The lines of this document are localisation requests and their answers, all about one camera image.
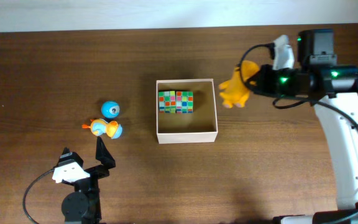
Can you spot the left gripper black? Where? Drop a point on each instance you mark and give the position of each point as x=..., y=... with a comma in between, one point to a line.
x=102, y=153

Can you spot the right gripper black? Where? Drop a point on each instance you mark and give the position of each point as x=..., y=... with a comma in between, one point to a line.
x=265, y=79

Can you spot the orange blue duck toy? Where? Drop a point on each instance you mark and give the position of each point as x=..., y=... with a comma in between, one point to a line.
x=99, y=127

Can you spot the yellow rubber duck toy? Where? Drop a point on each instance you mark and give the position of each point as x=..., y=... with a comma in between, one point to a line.
x=233, y=91

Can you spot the blue ball toy with eye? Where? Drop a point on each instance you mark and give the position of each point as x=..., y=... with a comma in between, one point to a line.
x=110, y=109

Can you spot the Rubik's cube one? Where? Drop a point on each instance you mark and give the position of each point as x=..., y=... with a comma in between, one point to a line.
x=167, y=101
x=184, y=102

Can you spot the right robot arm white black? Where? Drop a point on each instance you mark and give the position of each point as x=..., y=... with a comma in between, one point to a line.
x=313, y=76

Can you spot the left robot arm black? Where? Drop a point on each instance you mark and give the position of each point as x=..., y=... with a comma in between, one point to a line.
x=83, y=205

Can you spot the white cardboard box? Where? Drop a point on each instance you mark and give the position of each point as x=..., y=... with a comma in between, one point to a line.
x=199, y=126

